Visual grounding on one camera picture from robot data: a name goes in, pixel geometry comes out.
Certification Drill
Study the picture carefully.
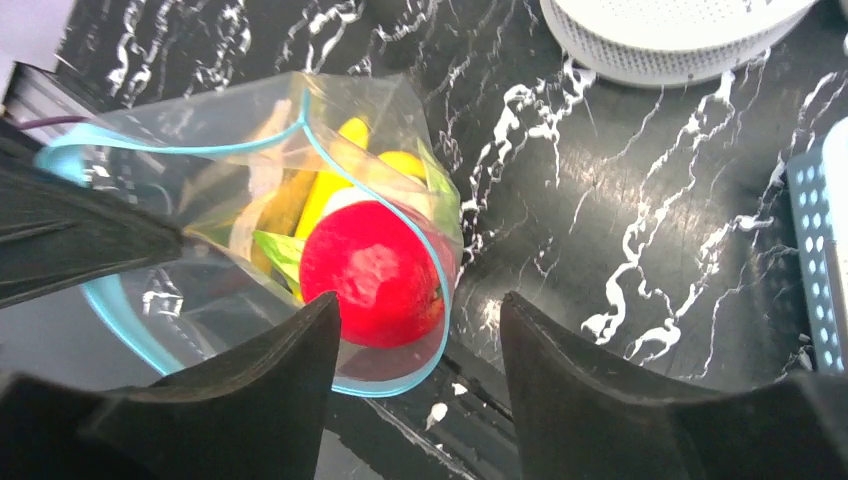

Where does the light blue plastic basket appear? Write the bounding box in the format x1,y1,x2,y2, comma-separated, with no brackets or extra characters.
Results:
787,119,847,375

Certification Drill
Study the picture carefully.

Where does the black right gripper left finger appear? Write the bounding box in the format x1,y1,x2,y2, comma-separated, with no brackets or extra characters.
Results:
1,293,341,479

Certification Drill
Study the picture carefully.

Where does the yellow banana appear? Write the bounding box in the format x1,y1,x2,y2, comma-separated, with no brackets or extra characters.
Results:
294,118,426,240

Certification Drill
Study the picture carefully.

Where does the clear zip top bag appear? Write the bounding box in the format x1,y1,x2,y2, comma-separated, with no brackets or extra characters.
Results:
36,72,456,398

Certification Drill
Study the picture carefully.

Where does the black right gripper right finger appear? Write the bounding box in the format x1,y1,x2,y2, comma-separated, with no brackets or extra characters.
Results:
500,292,847,479

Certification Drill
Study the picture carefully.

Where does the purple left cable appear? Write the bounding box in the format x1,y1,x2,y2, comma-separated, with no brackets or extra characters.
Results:
13,115,91,131

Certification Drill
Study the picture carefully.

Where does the red apple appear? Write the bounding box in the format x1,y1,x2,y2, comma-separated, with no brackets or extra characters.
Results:
299,200,446,349

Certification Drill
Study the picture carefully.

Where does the white filament spool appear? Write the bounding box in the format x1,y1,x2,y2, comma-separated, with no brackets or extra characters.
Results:
540,0,814,88

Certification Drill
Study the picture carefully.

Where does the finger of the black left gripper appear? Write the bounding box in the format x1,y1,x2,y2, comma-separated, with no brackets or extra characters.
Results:
1,122,184,307

